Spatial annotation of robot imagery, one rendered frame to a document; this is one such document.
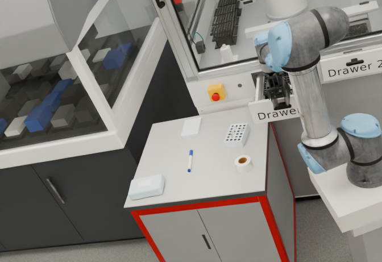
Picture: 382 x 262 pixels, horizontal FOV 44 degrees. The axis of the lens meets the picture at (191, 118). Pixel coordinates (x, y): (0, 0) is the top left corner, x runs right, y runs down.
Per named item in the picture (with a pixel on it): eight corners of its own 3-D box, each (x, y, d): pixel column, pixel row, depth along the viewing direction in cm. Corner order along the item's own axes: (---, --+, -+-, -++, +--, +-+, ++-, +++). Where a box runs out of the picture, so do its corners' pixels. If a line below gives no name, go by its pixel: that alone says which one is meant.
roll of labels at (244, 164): (247, 175, 196) (244, 167, 194) (233, 171, 201) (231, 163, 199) (256, 163, 200) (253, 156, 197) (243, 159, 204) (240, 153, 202)
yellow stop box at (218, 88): (225, 100, 231) (220, 88, 227) (211, 103, 233) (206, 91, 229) (226, 94, 235) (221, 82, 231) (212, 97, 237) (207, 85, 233)
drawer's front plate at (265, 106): (320, 113, 202) (316, 92, 196) (254, 124, 212) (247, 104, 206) (320, 110, 204) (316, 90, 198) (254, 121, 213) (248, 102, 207)
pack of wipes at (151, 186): (165, 179, 211) (162, 172, 209) (162, 195, 204) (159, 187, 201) (134, 186, 215) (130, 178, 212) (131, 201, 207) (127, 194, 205)
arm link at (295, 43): (357, 167, 155) (324, 15, 128) (314, 184, 155) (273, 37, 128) (340, 148, 165) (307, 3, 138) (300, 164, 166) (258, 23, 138)
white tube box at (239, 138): (243, 147, 211) (241, 141, 209) (225, 148, 215) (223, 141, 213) (249, 129, 220) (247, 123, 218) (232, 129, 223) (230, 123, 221)
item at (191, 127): (198, 136, 229) (197, 133, 228) (181, 138, 231) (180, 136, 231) (202, 119, 239) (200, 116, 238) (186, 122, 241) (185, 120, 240)
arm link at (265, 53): (296, 46, 168) (285, 35, 177) (266, 58, 168) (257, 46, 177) (300, 65, 172) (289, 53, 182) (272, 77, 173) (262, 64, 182)
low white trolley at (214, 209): (303, 300, 228) (264, 190, 186) (182, 306, 247) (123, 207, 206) (300, 207, 273) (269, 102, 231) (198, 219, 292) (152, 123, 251)
